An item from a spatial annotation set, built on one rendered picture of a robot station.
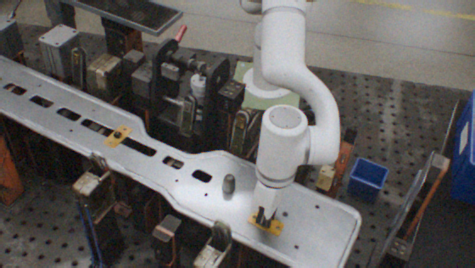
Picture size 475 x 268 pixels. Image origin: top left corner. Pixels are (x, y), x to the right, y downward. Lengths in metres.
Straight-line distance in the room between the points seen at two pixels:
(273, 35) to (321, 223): 0.47
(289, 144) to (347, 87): 1.18
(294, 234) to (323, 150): 0.30
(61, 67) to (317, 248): 0.91
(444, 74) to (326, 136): 2.70
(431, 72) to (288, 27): 2.65
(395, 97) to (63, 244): 1.37
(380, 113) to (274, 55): 1.09
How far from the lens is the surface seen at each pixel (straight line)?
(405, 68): 3.53
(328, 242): 1.18
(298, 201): 1.23
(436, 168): 1.14
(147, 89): 1.42
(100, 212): 1.27
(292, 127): 0.90
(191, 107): 1.31
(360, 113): 1.97
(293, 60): 0.97
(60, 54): 1.54
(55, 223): 1.59
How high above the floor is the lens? 1.97
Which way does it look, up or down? 46 degrees down
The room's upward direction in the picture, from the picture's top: 6 degrees clockwise
